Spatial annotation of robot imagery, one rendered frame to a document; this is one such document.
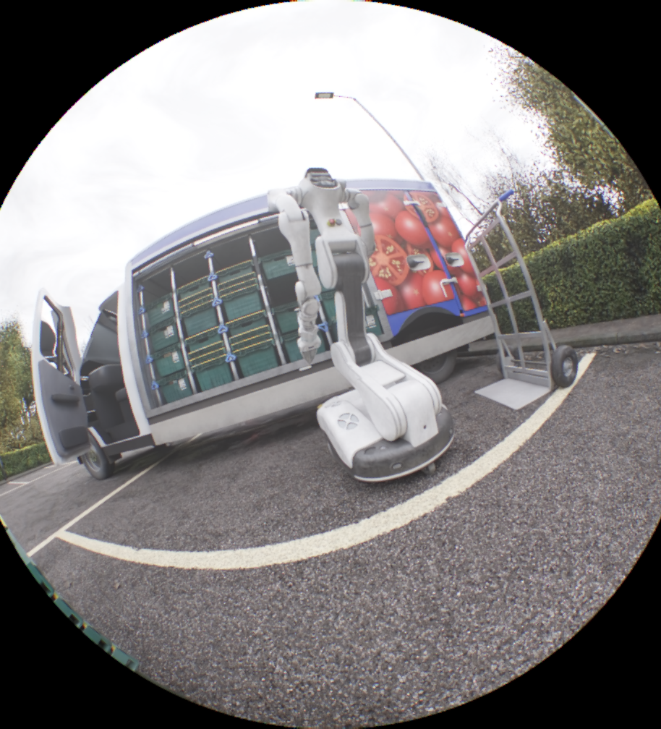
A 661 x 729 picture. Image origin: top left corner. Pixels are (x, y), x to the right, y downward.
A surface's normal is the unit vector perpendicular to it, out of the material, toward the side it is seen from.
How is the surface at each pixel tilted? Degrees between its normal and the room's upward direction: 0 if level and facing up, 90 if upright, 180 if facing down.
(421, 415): 90
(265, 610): 0
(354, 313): 123
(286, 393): 90
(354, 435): 38
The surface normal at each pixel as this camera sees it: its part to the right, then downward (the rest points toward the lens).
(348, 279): 0.41, 0.45
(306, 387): 0.14, -0.02
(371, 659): -0.30, -0.95
